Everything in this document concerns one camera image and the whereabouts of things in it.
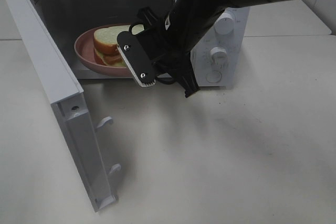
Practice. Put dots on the pink plate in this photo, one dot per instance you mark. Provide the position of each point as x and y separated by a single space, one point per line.
84 49

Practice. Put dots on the white bread sandwich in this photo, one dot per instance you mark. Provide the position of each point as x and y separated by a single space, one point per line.
105 46

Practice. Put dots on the upper white power knob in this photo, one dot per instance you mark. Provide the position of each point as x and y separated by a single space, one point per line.
225 23

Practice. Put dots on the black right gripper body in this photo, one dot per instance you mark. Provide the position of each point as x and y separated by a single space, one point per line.
174 36

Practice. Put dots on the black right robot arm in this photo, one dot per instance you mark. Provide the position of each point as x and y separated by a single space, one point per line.
208 11

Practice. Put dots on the white timer knob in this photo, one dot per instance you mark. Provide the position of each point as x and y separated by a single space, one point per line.
218 56

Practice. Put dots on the round white door button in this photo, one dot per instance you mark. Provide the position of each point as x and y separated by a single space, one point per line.
214 77

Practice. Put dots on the white microwave door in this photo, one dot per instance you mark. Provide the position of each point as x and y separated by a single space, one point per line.
67 101

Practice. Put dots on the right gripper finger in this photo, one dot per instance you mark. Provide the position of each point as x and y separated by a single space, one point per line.
147 17
185 76

